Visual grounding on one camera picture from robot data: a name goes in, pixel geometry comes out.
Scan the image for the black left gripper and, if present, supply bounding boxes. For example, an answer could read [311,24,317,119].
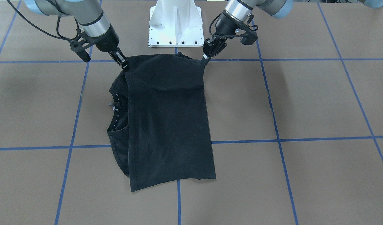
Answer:
[200,10,258,66]

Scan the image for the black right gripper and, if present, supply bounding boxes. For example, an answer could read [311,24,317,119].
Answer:
[70,26,129,72]

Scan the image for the black printed t-shirt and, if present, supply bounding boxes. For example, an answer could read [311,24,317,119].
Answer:
[107,53,217,191]

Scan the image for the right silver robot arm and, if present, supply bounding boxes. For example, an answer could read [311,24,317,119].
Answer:
[25,0,129,71]

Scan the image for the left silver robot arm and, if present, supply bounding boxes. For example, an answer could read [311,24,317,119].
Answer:
[200,0,294,66]

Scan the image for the brown paper table cover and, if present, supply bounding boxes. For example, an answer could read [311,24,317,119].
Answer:
[0,0,383,225]

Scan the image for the blue tape grid lines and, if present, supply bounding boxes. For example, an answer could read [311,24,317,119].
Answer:
[0,0,383,225]

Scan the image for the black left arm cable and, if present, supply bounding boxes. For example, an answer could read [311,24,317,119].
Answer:
[209,14,259,39]

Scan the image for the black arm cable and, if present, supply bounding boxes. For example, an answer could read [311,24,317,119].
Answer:
[209,14,259,39]
[6,0,81,41]

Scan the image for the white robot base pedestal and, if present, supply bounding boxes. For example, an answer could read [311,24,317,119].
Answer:
[148,0,204,48]

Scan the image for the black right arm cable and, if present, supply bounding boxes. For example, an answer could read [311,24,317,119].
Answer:
[6,0,81,41]

